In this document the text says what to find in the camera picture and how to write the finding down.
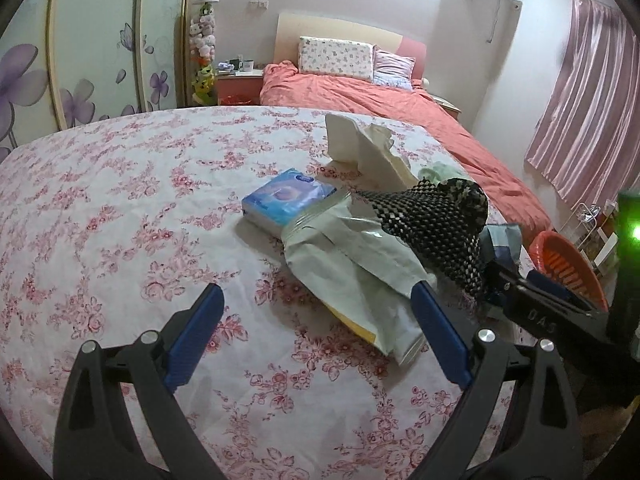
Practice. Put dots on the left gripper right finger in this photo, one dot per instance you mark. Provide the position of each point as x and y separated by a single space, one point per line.
450 349

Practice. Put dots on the light green cloth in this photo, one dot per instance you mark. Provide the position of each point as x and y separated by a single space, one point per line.
438 172

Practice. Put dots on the bed with coral duvet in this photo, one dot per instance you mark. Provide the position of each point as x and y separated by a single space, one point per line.
284 85

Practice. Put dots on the red left nightstand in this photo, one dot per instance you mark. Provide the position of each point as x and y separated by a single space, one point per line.
240 88

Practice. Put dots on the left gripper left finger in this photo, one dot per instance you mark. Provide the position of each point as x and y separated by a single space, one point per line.
187 334

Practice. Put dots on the right bedside table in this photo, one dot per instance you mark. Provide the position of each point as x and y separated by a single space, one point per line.
447 106

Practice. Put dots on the pink satin curtain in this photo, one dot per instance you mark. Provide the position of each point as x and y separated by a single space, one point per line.
586 144

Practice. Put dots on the wardrobe with purple flowers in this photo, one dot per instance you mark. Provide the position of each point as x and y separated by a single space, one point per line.
65 63

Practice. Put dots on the floral white pillow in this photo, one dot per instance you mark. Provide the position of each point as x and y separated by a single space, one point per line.
336 57

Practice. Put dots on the hanging plush toy column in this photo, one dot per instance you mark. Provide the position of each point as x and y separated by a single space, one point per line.
202 43

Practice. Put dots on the beige pink headboard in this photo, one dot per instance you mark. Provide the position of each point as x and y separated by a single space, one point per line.
293 25

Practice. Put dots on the black white mesh mat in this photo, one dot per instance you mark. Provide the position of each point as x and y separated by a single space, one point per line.
434 229

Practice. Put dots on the wall power socket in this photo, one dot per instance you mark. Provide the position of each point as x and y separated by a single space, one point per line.
259 4

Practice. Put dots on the orange plastic laundry basket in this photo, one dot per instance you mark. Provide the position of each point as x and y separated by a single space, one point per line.
556 257

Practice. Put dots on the blue tissue pack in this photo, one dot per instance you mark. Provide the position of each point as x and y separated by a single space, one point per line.
275 204

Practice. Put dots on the black floral daisy cloth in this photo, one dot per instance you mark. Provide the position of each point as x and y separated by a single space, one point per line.
469 198

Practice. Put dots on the striped purple pillow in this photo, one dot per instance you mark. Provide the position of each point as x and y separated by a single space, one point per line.
393 70

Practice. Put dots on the cream tissue paper package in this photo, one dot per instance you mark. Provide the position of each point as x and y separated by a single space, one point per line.
369 149

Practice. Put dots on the white wire rack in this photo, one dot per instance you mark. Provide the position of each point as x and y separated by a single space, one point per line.
591 228

